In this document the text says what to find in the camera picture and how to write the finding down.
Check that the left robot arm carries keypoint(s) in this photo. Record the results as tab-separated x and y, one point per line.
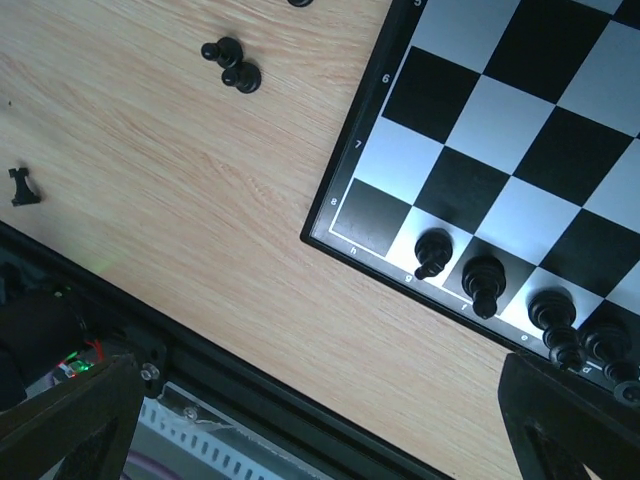
41	327

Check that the white slotted cable duct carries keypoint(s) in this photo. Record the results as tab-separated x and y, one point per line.
202	443

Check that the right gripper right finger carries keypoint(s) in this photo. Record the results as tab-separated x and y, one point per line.
561	426

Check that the black and silver chessboard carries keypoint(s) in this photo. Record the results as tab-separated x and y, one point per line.
514	126

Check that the black chess piece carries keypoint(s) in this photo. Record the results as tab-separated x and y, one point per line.
300	3
245	77
23	195
433	250
610	344
554	312
227	52
484	281

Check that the black aluminium frame rail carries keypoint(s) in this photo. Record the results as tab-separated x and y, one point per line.
327	441

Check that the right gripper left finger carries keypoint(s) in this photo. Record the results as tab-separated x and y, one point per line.
84	426

